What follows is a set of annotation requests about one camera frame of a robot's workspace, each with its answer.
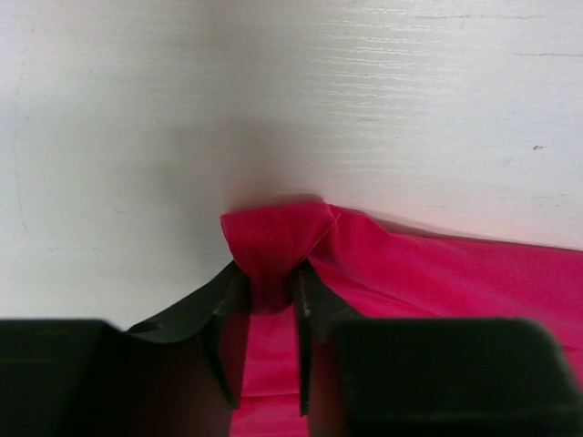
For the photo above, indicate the pink t shirt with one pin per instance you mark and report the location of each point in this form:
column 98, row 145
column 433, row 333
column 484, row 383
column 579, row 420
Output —
column 382, row 271

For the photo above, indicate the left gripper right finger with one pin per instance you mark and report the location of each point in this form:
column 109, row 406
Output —
column 363, row 376

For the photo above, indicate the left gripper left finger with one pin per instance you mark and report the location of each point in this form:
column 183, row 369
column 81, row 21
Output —
column 177, row 373

